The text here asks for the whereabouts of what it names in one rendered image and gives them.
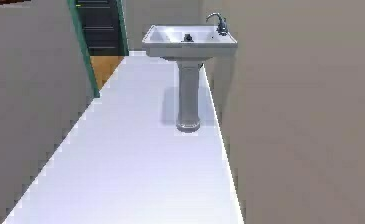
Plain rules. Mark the grey sink faucet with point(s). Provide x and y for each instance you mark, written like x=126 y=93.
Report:
x=221 y=24

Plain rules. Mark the black shelf unit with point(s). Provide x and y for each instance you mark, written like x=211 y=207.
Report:
x=98 y=26

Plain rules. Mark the white pedestal sink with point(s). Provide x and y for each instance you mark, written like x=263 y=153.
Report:
x=190 y=46

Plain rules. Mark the green door frame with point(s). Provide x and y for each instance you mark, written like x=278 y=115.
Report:
x=84 y=53

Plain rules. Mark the dark red wall object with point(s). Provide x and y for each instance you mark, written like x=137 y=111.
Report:
x=10 y=1

